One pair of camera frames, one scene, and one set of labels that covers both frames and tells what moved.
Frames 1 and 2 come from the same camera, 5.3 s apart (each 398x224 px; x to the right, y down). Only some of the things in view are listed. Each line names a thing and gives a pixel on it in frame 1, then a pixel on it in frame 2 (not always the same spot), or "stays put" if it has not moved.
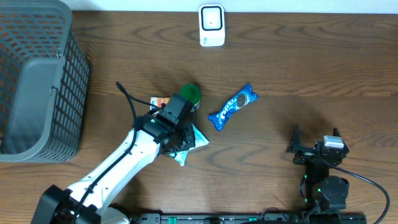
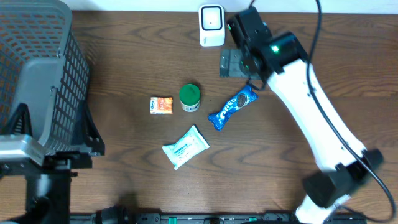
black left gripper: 189,142 -> 59,170
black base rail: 348,218 stays put
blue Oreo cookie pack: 247,96 stays put
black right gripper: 295,143 -> 230,63
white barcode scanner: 212,31 stays put
